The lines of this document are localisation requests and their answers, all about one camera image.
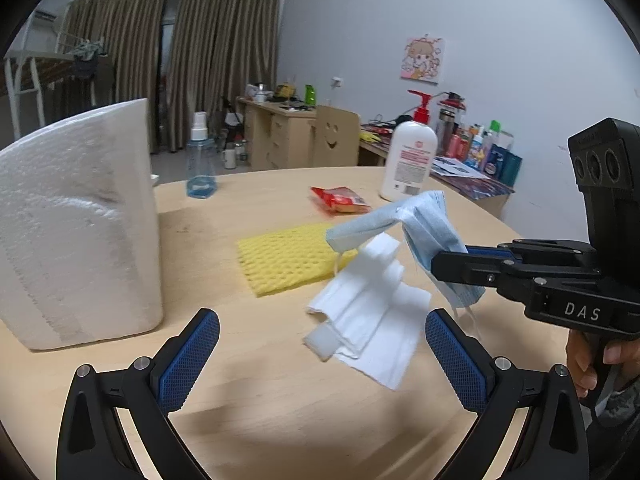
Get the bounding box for anime wall poster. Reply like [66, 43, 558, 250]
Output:
[400, 35, 446, 84]

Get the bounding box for white lotion pump bottle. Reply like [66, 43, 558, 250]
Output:
[378, 90, 438, 202]

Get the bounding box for white air conditioner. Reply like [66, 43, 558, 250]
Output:
[34, 9, 58, 23]

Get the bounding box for wooden desk with drawers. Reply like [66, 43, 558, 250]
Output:
[235, 98, 316, 171]

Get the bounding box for red snack packet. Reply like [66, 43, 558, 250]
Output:
[310, 186, 371, 214]

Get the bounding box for blue surgical face mask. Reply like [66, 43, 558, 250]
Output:
[326, 191, 485, 336]

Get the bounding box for right hand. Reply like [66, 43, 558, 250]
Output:
[565, 330, 640, 399]

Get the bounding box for yellow foam net sleeve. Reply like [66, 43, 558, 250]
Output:
[236, 223, 358, 297]

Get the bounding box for wooden smiley chair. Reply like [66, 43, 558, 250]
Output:
[311, 105, 361, 167]

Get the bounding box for brown curtains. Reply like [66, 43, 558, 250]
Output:
[63, 0, 280, 153]

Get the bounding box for white tissue paper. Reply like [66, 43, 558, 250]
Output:
[307, 234, 432, 390]

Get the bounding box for blue spray bottle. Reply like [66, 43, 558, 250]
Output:
[186, 112, 217, 200]

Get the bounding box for white styrofoam box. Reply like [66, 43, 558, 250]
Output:
[1, 99, 164, 351]

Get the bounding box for metal bunk bed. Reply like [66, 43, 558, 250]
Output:
[1, 11, 115, 140]

